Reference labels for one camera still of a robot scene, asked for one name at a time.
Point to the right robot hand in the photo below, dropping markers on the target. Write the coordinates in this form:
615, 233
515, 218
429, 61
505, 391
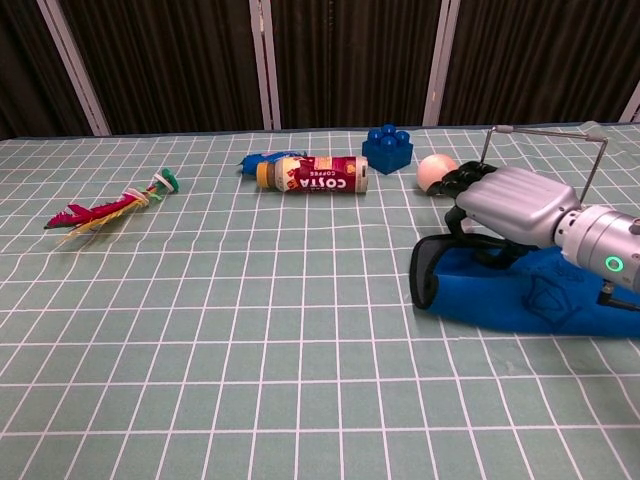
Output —
520, 205

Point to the black and blue cloth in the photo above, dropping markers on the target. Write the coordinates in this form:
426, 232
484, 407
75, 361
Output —
480, 295

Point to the green grid cutting mat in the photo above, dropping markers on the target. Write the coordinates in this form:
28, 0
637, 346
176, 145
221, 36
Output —
250, 325

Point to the peach ball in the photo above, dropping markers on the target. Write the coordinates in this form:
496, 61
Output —
432, 170

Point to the blue building block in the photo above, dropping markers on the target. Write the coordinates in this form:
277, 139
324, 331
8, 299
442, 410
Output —
387, 152

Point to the Costa coffee bottle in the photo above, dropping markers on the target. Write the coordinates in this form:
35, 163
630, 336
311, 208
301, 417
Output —
315, 175

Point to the blue snack packet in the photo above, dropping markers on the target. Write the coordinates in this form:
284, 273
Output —
252, 161

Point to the colourful feather toy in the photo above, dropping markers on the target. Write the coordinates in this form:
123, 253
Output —
100, 212

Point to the white partition post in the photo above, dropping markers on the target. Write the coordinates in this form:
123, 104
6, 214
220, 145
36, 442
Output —
75, 70
440, 70
265, 70
631, 105

